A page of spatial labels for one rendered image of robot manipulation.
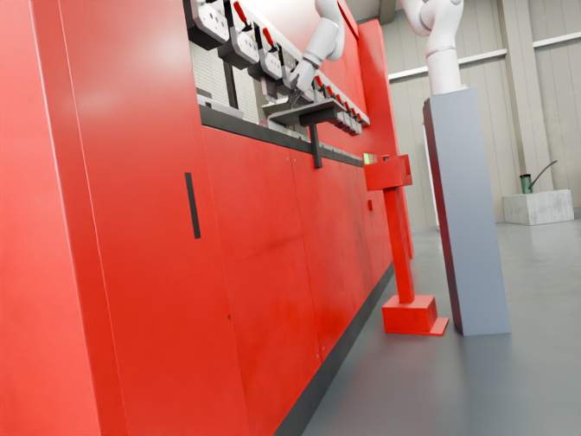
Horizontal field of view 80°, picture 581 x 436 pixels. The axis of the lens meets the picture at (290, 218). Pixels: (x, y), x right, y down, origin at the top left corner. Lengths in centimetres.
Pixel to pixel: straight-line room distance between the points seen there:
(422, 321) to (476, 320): 21
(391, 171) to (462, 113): 35
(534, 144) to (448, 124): 452
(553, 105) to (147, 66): 621
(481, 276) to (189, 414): 133
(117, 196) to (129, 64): 18
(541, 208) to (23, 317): 522
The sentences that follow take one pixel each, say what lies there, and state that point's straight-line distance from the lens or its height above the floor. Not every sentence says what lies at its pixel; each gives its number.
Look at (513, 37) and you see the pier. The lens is 636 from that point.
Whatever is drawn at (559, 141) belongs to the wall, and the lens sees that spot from 644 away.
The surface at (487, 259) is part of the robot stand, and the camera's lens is 164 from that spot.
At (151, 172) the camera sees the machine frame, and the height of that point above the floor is 70.
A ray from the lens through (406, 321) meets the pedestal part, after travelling 171.
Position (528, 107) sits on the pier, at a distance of 615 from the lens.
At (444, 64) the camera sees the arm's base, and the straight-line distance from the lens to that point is 170.
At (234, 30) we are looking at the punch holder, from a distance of 132.
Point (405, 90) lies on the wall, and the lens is 605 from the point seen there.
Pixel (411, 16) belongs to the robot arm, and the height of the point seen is 138.
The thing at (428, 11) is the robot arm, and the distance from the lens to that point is 178.
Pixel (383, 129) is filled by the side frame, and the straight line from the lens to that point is 356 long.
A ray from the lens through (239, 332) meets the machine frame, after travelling 81.
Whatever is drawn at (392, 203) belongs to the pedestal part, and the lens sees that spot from 168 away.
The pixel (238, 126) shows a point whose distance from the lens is 91.
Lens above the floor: 62
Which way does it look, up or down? 1 degrees down
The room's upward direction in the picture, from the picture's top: 9 degrees counter-clockwise
